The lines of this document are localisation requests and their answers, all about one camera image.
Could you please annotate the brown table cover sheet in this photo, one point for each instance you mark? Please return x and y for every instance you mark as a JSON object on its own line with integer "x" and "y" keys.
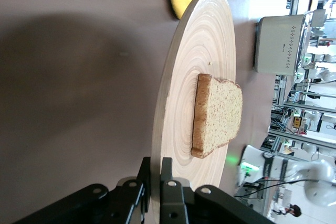
{"x": 78, "y": 77}

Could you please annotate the cream and chrome toaster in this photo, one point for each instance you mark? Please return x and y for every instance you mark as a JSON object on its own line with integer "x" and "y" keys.
{"x": 275, "y": 45}

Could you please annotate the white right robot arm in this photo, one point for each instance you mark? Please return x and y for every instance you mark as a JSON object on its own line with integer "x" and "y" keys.
{"x": 288, "y": 171}

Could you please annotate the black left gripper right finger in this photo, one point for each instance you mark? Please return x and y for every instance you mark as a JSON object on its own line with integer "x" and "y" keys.
{"x": 170, "y": 203}

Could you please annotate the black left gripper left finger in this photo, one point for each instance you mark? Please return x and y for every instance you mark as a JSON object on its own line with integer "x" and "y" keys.
{"x": 126, "y": 203}

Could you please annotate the person in background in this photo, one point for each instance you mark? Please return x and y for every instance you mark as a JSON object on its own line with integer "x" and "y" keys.
{"x": 292, "y": 210}

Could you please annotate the round wooden plate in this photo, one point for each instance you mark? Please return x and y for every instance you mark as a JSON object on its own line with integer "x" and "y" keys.
{"x": 189, "y": 51}

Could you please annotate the slice of toast bread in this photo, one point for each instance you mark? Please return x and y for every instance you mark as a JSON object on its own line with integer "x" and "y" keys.
{"x": 223, "y": 113}

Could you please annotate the aluminium frame rack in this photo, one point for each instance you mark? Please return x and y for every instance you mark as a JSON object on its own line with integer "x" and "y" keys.
{"x": 302, "y": 103}

